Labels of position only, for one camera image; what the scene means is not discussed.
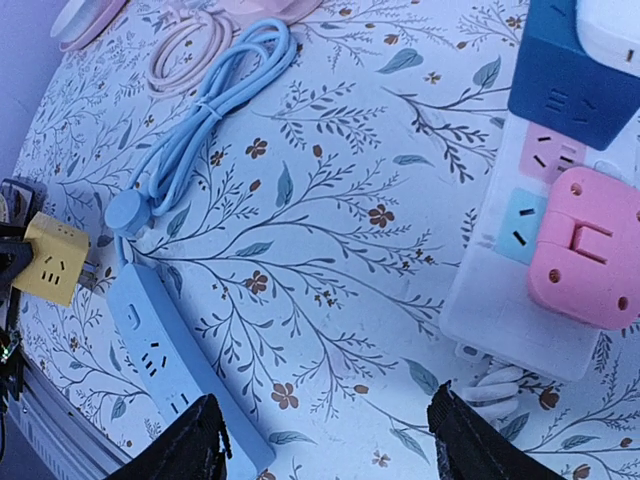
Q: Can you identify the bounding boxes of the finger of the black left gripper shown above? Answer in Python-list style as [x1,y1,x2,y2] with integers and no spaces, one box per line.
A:
[0,222,34,285]

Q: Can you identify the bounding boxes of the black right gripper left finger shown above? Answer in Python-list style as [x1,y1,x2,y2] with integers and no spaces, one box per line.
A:
[108,394,232,480]

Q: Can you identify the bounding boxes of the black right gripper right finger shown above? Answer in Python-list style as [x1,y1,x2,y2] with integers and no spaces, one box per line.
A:
[427,382,561,480]

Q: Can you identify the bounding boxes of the yellow cube socket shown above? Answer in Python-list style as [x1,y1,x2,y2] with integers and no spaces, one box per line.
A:
[12,212,90,307]

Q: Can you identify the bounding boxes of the white power strip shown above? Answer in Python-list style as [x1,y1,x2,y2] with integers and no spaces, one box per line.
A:
[439,114,637,382]

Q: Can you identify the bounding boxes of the pink plug adapter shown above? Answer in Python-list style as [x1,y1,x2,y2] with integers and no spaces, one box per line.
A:
[527,167,639,330]

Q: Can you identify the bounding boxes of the dark blue cube socket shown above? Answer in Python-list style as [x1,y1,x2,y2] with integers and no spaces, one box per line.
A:
[508,0,639,151]

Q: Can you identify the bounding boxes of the white plug adapter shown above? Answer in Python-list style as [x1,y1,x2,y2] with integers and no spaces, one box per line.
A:
[576,0,640,77]

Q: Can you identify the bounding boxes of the light blue power strip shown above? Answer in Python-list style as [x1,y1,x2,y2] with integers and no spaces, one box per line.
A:
[106,263,276,479]

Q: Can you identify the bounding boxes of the pink plate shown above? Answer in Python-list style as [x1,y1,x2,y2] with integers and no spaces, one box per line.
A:
[50,0,128,52]

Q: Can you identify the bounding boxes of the white power strip cable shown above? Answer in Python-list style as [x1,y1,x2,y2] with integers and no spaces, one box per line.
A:
[462,362,526,426]

